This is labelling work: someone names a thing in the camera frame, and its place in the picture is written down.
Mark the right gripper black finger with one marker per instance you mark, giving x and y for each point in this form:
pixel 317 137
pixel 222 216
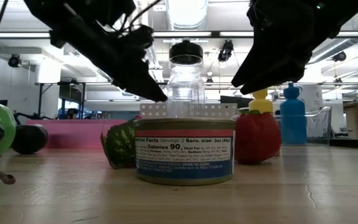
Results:
pixel 253 65
pixel 284 74

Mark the tin can blue red label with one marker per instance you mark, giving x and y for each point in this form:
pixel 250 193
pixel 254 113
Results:
pixel 185 152

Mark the yellow plastic bottle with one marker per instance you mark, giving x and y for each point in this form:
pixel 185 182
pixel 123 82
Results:
pixel 260 104

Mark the white round canister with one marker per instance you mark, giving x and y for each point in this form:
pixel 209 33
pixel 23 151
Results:
pixel 315 98

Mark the white ceiling air unit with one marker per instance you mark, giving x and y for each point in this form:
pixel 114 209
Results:
pixel 47 73

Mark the clear bottle black cap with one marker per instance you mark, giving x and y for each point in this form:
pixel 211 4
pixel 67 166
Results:
pixel 186 53

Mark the dark purple plum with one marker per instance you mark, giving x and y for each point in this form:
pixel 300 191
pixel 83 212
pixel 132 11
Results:
pixel 30 139

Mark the white perforated metal basket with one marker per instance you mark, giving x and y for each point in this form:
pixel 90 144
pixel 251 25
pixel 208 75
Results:
pixel 152 111

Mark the black computer monitor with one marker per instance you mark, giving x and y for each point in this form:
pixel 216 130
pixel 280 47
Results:
pixel 232 101

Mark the black metal rack frame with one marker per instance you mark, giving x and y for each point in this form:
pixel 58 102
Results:
pixel 40 99

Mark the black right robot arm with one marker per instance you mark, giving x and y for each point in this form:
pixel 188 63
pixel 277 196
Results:
pixel 343 12

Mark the red strawberry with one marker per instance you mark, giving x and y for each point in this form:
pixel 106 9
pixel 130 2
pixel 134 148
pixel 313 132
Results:
pixel 256 140

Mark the black ceiling camera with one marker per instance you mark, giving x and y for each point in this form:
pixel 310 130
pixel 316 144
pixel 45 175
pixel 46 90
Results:
pixel 14 60
pixel 225 49
pixel 339 56

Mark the red grapes with leaf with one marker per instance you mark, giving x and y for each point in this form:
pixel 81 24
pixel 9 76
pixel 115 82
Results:
pixel 120 146

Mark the clear plastic bin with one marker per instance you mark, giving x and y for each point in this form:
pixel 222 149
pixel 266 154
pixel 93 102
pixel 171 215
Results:
pixel 319 127

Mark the black idle robot arm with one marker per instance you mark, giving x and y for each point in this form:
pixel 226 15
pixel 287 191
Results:
pixel 34 117

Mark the dark desk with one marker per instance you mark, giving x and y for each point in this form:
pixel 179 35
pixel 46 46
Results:
pixel 353 143

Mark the pink plastic bin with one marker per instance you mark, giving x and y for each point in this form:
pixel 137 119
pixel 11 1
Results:
pixel 73 133

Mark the person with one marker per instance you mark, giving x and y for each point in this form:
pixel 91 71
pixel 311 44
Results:
pixel 71 113

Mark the blue plastic bottle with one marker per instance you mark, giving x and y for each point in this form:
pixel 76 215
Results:
pixel 293 118

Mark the black beam with light strips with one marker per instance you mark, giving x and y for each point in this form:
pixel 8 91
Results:
pixel 197 34

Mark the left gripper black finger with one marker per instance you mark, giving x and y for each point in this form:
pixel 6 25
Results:
pixel 135 81

